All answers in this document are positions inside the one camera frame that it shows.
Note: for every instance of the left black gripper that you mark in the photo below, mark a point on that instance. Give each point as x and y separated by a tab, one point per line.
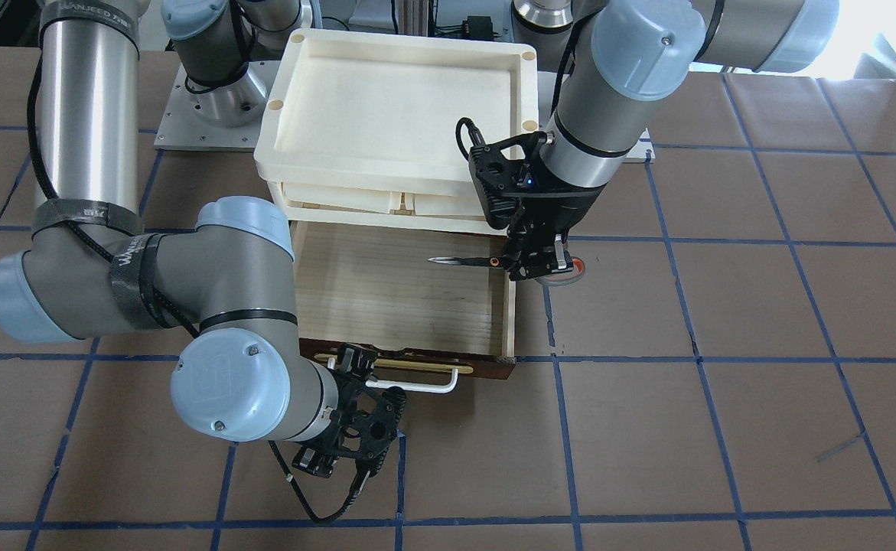
562	213

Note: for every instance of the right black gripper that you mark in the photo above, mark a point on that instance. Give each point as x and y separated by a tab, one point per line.
349	392

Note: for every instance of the orange grey handled scissors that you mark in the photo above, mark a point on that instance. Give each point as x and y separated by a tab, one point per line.
541	274

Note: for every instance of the dark wooden drawer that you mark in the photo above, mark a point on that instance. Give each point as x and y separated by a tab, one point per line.
379	288

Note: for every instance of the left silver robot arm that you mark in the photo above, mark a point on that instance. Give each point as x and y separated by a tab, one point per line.
620	61

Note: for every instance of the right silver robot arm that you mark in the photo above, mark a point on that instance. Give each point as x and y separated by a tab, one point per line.
92	270

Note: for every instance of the cream plastic tray cabinet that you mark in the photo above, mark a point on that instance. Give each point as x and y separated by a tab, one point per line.
360	128

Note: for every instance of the brown paper table cover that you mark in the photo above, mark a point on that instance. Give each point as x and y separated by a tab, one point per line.
724	377

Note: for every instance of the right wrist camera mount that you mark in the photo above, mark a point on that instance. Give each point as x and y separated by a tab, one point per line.
318	456

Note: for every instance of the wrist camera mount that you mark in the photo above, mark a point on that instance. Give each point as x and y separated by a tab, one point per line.
500	171
318	456

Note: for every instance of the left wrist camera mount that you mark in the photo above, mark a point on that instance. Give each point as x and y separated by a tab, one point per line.
500	171

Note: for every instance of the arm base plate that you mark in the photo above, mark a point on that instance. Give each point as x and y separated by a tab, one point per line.
642	151
191	122

